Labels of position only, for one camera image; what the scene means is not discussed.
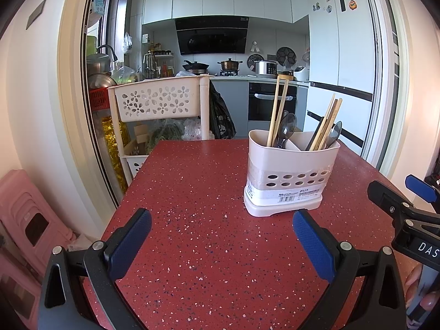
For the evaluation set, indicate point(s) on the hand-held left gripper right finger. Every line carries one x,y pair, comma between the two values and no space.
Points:
314,247

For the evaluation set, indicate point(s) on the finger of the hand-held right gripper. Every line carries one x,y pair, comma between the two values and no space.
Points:
421,185
385,194

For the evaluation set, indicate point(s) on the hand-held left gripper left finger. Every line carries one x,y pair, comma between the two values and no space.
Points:
132,244

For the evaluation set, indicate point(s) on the metal spoon compartment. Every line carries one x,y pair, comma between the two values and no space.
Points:
337,130

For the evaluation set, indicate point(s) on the white plastic utensil holder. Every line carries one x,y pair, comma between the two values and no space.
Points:
292,165

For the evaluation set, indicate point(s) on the black chopstick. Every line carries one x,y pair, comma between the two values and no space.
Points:
314,136

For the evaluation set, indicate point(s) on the plain wooden chopstick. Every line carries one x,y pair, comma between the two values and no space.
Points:
282,106
275,110
324,117

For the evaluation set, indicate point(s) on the dark translucent plastic spoon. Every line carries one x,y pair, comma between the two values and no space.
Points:
284,114
288,123

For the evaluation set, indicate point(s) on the person's right hand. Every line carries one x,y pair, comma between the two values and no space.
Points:
412,278

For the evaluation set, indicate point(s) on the gold foil bag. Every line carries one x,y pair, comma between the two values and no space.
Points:
111,144

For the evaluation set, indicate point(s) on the green leafy vegetables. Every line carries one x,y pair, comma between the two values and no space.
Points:
165,134

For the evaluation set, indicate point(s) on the pink plastic stool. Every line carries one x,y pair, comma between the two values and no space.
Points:
20,196

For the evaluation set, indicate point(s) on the white floral storage cart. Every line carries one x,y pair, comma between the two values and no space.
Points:
154,99

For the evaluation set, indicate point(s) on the red plastic basket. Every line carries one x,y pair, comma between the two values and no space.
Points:
99,99

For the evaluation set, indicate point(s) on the black built-in oven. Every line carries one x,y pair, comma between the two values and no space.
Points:
257,108

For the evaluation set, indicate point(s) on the white refrigerator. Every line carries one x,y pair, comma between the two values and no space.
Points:
343,48

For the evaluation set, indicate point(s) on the black plastic bag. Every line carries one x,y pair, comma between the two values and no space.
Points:
221,117

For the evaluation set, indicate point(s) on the grey kitchen base cabinet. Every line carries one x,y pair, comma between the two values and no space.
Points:
237,99

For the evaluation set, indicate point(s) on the silver rice cooker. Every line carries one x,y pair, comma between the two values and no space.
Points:
265,68

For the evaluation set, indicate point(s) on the steel pot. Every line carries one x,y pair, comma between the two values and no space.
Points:
98,67

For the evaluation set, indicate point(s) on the black wok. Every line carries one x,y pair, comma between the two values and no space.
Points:
196,66

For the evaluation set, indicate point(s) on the white spice rack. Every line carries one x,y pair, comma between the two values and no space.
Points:
165,55

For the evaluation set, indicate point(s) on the orange round fridge magnet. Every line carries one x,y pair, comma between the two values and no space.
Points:
352,5

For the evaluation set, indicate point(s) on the dark kitchen faucet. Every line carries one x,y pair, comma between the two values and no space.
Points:
111,52

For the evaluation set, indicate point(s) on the clear hanging plastic bag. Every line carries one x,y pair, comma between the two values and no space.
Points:
127,43

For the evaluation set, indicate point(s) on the black range hood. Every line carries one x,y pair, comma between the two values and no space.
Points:
211,37

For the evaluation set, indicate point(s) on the black round wall rack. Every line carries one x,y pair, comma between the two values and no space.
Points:
286,55

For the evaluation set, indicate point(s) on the grey wall plate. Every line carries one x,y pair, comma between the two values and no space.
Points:
35,14

